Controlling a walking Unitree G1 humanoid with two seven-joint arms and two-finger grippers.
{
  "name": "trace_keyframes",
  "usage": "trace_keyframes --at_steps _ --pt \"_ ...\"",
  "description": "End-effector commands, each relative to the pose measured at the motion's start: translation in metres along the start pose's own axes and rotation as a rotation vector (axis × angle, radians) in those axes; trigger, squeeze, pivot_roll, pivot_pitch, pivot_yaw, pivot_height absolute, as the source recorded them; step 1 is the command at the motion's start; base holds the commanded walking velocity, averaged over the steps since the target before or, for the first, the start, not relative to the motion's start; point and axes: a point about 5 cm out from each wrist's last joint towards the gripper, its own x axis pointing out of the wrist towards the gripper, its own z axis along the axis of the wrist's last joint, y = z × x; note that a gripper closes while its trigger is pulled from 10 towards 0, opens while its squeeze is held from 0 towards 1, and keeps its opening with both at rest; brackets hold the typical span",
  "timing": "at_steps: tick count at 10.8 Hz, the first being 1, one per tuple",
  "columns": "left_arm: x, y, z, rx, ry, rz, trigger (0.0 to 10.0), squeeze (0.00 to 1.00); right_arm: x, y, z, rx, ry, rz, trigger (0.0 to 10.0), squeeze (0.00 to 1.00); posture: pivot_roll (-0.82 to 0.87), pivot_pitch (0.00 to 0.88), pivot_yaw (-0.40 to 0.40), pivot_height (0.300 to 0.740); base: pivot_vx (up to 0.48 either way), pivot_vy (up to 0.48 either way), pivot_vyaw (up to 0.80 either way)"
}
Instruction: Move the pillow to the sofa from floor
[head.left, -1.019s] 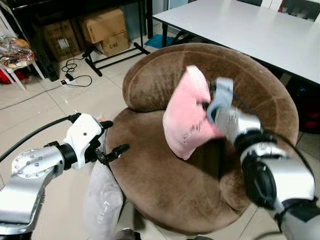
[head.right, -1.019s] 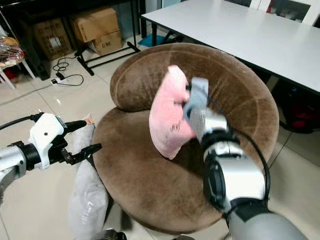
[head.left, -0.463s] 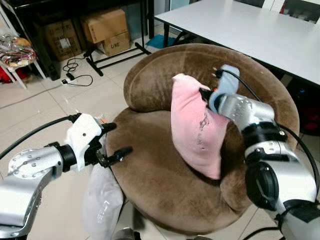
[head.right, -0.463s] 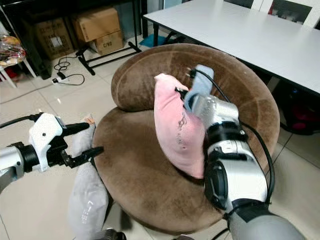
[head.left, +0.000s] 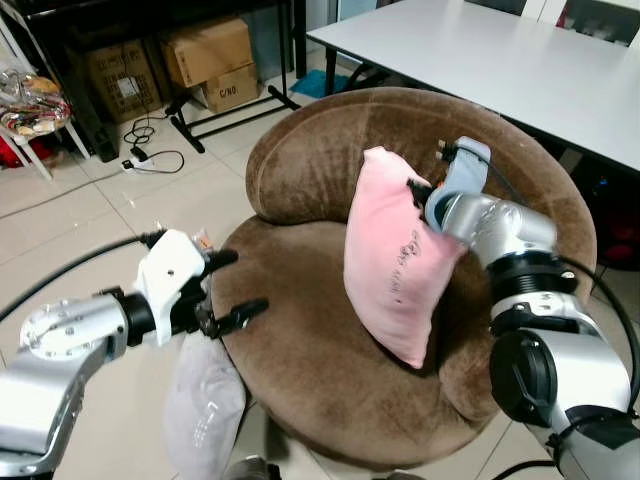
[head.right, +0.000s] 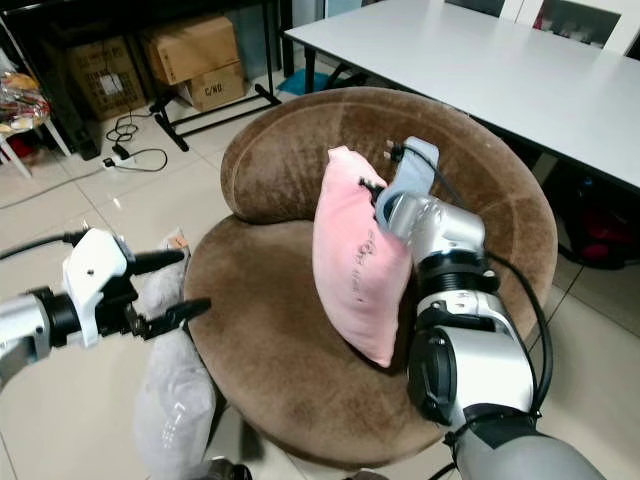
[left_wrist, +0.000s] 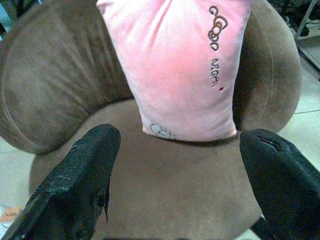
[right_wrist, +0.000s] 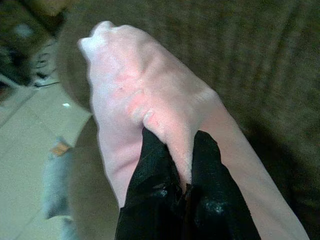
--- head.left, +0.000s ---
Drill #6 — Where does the pink pillow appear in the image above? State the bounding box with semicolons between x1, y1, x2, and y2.
342;146;469;370

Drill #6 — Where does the grey pillow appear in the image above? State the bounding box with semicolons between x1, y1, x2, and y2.
162;325;249;480

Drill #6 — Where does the white power strip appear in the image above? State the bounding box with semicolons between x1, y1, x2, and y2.
121;148;161;173

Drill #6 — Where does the white table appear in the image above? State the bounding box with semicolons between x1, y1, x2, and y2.
306;0;640;173

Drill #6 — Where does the small brown cardboard box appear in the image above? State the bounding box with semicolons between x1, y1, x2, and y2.
190;62;264;114

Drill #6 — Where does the dark labelled cardboard box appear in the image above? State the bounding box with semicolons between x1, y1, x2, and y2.
84;40;167;124

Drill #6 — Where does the large brown cardboard box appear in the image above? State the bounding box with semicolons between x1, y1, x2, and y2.
160;16;257;90

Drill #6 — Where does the clear bag of goods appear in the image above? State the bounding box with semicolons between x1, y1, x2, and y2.
0;68;74;138

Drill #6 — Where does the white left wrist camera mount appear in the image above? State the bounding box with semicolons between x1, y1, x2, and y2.
132;228;212;320

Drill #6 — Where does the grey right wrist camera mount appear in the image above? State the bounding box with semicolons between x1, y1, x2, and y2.
437;137;494;198

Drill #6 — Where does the black power strip cable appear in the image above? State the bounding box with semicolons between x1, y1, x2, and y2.
128;112;187;177

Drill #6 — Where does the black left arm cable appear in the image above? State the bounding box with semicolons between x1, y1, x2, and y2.
0;230;167;323

